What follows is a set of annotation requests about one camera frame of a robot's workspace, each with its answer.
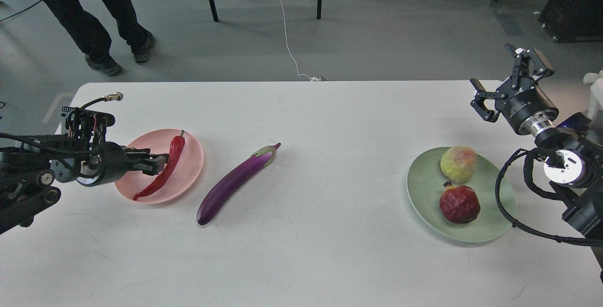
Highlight red chili pepper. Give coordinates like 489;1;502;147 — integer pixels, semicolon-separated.
133;130;186;201

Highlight green plate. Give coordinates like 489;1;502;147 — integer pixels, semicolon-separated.
406;147;511;243

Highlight pink plate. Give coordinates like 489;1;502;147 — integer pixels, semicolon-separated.
114;129;204;204

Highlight green yellow fruit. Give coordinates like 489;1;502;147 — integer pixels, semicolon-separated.
440;145;478;183

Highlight purple eggplant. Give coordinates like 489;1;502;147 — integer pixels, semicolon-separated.
196;143;281;226

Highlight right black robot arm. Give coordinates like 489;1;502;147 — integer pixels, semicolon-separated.
470;44;603;263

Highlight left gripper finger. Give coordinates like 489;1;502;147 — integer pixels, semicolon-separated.
123;162;165;176
123;147;170;164

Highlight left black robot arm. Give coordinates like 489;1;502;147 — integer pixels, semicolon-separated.
0;92;173;233

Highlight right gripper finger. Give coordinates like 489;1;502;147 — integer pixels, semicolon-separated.
504;43;555;92
470;79;509;123

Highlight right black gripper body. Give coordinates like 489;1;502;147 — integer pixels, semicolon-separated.
500;87;559;136

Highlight person in dark trousers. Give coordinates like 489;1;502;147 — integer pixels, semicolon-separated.
41;0;155;77

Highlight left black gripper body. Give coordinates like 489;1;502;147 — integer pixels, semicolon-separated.
76;142;130;187

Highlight dark red pomegranate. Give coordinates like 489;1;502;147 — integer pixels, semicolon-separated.
439;182;481;224

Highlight black equipment case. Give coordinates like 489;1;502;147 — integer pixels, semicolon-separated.
538;0;603;42

